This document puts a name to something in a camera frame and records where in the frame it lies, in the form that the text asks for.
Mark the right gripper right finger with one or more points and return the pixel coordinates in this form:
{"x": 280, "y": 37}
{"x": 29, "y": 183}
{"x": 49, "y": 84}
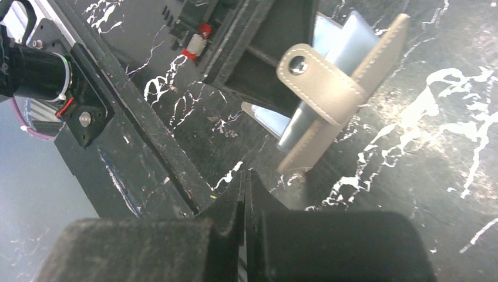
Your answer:
{"x": 297, "y": 245}

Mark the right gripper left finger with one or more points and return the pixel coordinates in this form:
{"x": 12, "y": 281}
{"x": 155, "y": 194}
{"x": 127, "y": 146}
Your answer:
{"x": 201, "y": 248}

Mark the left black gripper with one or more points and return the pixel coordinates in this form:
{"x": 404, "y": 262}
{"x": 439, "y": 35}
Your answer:
{"x": 236, "y": 45}

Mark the grey leather card holder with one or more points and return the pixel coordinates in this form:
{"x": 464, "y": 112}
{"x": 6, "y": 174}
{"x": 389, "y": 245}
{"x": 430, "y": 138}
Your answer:
{"x": 332, "y": 78}

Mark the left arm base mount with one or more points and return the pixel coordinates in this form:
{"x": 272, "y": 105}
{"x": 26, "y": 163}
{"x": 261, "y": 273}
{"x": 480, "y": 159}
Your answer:
{"x": 89, "y": 112}

